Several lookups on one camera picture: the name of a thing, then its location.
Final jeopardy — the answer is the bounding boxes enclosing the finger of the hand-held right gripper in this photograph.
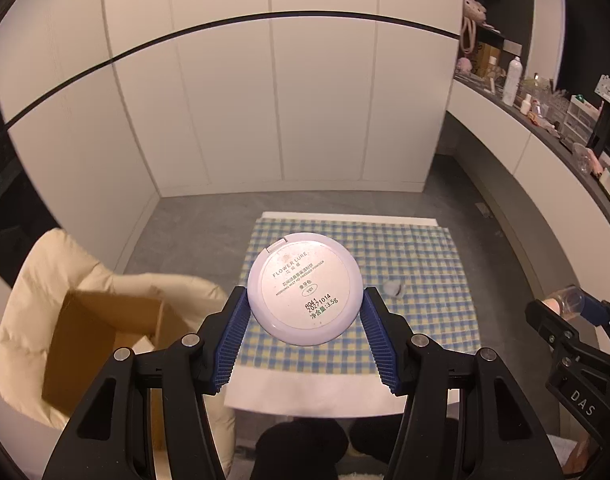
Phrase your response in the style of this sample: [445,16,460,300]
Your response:
[525,299,582,357]
[581,294,610,332]

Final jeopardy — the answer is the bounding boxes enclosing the blue yellow checkered tablecloth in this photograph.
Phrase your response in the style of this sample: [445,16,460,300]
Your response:
[233,219,479,377]

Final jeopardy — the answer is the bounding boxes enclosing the clear drawer organizer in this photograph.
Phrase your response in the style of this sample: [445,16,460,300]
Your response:
[562,95,604,141]

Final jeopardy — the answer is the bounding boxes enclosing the brown cardboard box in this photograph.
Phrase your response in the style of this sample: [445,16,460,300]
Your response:
[41,290,197,448]

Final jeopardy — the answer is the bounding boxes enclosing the cream padded armchair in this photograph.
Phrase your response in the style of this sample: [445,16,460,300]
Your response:
[0,229,237,477]

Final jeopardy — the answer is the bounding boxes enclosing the hanging plush bunny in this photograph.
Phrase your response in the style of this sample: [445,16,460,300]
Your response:
[462,0,488,54]

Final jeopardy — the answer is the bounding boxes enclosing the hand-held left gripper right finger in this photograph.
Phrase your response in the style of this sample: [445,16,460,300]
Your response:
[360,286,570,480]

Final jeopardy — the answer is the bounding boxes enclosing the person's left leg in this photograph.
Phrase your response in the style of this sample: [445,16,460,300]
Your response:
[250,422,349,480]

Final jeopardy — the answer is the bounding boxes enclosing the white low table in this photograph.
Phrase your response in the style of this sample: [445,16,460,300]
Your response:
[224,211,478,417]

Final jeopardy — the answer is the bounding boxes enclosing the white round compact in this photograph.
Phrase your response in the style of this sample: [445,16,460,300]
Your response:
[247,232,362,345]

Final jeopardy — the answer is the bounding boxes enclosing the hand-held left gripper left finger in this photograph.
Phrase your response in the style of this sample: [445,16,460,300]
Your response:
[40,286,251,480]

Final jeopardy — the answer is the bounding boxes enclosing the dark wall counter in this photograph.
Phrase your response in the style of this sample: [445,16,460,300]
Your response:
[452,72,610,241]

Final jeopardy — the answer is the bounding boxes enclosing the white spray bottle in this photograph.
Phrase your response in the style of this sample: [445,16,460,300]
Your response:
[502,56,524,107]

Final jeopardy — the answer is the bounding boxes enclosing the small printed cardboard box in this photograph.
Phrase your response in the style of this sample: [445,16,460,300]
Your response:
[472,40,506,79]

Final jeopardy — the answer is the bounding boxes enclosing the pink clear bottle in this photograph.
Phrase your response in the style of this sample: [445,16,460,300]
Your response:
[545,285,586,321]

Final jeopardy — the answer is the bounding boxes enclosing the black built-in oven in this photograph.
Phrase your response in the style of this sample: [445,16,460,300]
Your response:
[0,80,62,291]

